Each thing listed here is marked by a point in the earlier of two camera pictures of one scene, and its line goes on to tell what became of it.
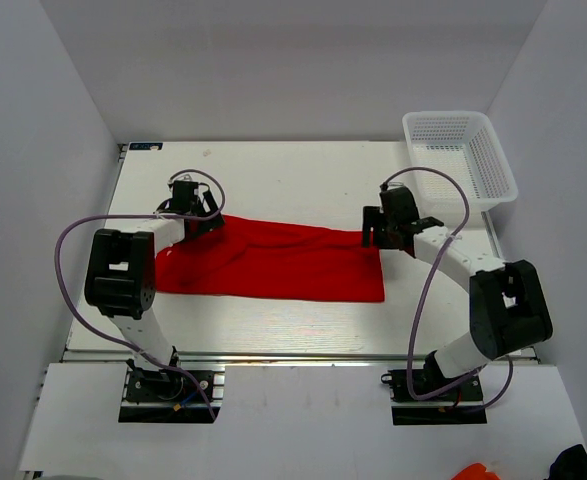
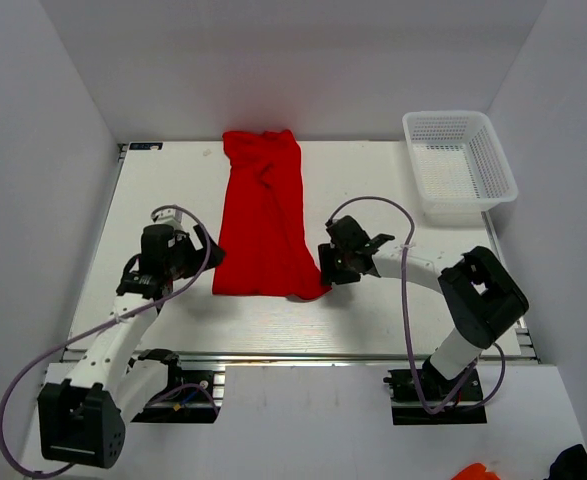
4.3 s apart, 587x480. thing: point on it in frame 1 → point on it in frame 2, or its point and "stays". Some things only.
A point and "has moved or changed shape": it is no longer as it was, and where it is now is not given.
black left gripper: (209, 225) → (197, 255)
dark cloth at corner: (574, 463) stays
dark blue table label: (146, 146) stays
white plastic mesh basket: (464, 142) stays
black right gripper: (372, 219) → (327, 253)
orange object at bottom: (476, 471) stays
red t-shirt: (259, 259) has moved or changed shape
